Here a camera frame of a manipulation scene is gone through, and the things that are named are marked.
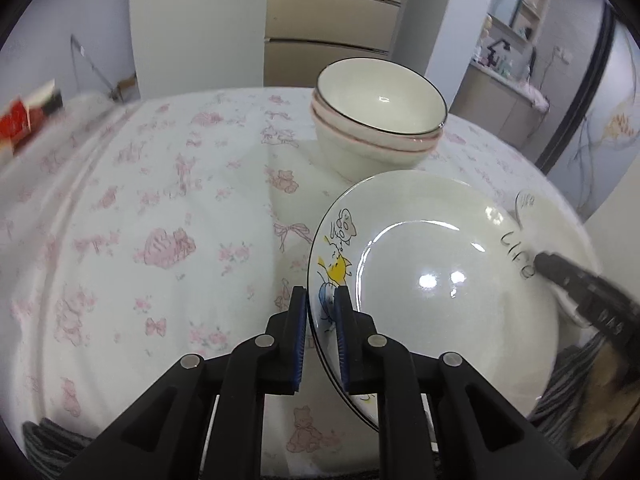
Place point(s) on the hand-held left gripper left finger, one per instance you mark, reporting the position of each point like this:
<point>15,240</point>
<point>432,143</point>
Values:
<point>300,350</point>

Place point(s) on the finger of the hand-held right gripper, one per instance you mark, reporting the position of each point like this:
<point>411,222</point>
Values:
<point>560,275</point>

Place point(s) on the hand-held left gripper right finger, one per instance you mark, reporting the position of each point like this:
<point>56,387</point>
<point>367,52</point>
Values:
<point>342,350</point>

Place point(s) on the white cartoon cat plate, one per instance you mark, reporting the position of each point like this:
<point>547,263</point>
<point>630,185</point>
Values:
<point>440,320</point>

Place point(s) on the pink strawberry bunny bowl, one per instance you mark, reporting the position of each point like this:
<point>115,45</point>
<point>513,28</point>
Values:
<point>370,165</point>

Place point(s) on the pink-rimmed ceramic bowl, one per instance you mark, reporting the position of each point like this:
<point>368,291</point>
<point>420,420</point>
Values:
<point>325,124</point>

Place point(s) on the white black-rimmed bowl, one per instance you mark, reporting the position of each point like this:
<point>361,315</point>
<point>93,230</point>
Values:
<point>380,90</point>

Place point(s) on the person's right forearm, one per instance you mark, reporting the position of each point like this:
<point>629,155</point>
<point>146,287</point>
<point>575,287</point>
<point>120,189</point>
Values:
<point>605,385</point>

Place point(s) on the dark-framed glass sliding door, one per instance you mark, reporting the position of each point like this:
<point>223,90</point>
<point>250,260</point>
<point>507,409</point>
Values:
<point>615,160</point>

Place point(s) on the pink cloth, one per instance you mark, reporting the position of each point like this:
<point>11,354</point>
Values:
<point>535,95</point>

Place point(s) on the beige vanity cabinet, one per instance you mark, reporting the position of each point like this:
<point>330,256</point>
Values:
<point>495,100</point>

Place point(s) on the pale green bottle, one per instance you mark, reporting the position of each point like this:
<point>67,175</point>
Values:
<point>506,66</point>

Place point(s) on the white bathroom outlet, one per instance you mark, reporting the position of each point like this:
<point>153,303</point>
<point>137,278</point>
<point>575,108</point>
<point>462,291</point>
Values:
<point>563,55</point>

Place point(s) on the black faucet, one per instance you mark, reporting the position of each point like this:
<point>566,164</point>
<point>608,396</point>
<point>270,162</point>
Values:
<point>495,52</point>

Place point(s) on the cream plush figure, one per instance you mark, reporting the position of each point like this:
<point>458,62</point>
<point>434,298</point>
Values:
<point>489,25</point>

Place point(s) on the brown brush head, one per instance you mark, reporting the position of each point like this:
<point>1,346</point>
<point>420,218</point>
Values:
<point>118,95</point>

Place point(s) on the small cardboard box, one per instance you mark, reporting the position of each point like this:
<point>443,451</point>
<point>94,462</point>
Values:
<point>127,80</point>

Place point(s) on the beige refrigerator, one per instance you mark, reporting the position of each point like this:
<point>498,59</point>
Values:
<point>330,20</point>

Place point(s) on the red paper box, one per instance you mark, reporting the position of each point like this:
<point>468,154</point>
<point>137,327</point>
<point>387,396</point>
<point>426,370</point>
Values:
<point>20,120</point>

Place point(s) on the wall niche shelf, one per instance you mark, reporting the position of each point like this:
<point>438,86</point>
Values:
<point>532,7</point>

